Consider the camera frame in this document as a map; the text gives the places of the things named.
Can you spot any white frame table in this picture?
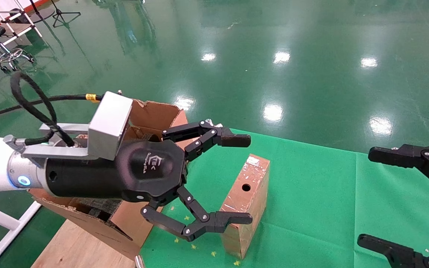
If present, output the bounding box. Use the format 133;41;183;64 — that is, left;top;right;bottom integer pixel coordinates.
0;0;44;75

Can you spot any small taped cardboard box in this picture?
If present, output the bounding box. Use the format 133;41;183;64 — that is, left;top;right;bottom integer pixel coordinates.
220;154;271;260

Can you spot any black cable with yellow tag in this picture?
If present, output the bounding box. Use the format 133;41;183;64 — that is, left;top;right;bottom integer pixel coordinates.
0;93;105;123

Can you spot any black round base stand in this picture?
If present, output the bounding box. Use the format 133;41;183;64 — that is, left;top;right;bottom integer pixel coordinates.
9;0;55;23

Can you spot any black tripod stand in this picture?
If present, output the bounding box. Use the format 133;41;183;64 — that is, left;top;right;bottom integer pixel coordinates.
51;0;82;28

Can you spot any large open cardboard carton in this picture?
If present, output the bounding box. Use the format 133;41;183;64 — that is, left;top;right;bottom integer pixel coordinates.
28;99;189;261

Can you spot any black looped cable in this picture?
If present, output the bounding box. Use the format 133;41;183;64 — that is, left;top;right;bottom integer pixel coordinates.
4;71;75;147

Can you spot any green table cloth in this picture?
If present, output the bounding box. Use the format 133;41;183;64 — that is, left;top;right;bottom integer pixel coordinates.
140;128;429;268

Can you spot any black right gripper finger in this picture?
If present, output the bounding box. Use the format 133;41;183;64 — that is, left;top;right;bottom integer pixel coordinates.
357;234;429;268
368;142;429;196

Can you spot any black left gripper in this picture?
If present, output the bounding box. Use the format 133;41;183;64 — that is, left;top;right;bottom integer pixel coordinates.
45;120;253;242

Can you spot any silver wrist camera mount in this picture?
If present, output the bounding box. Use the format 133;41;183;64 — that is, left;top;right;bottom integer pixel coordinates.
23;91;133;160

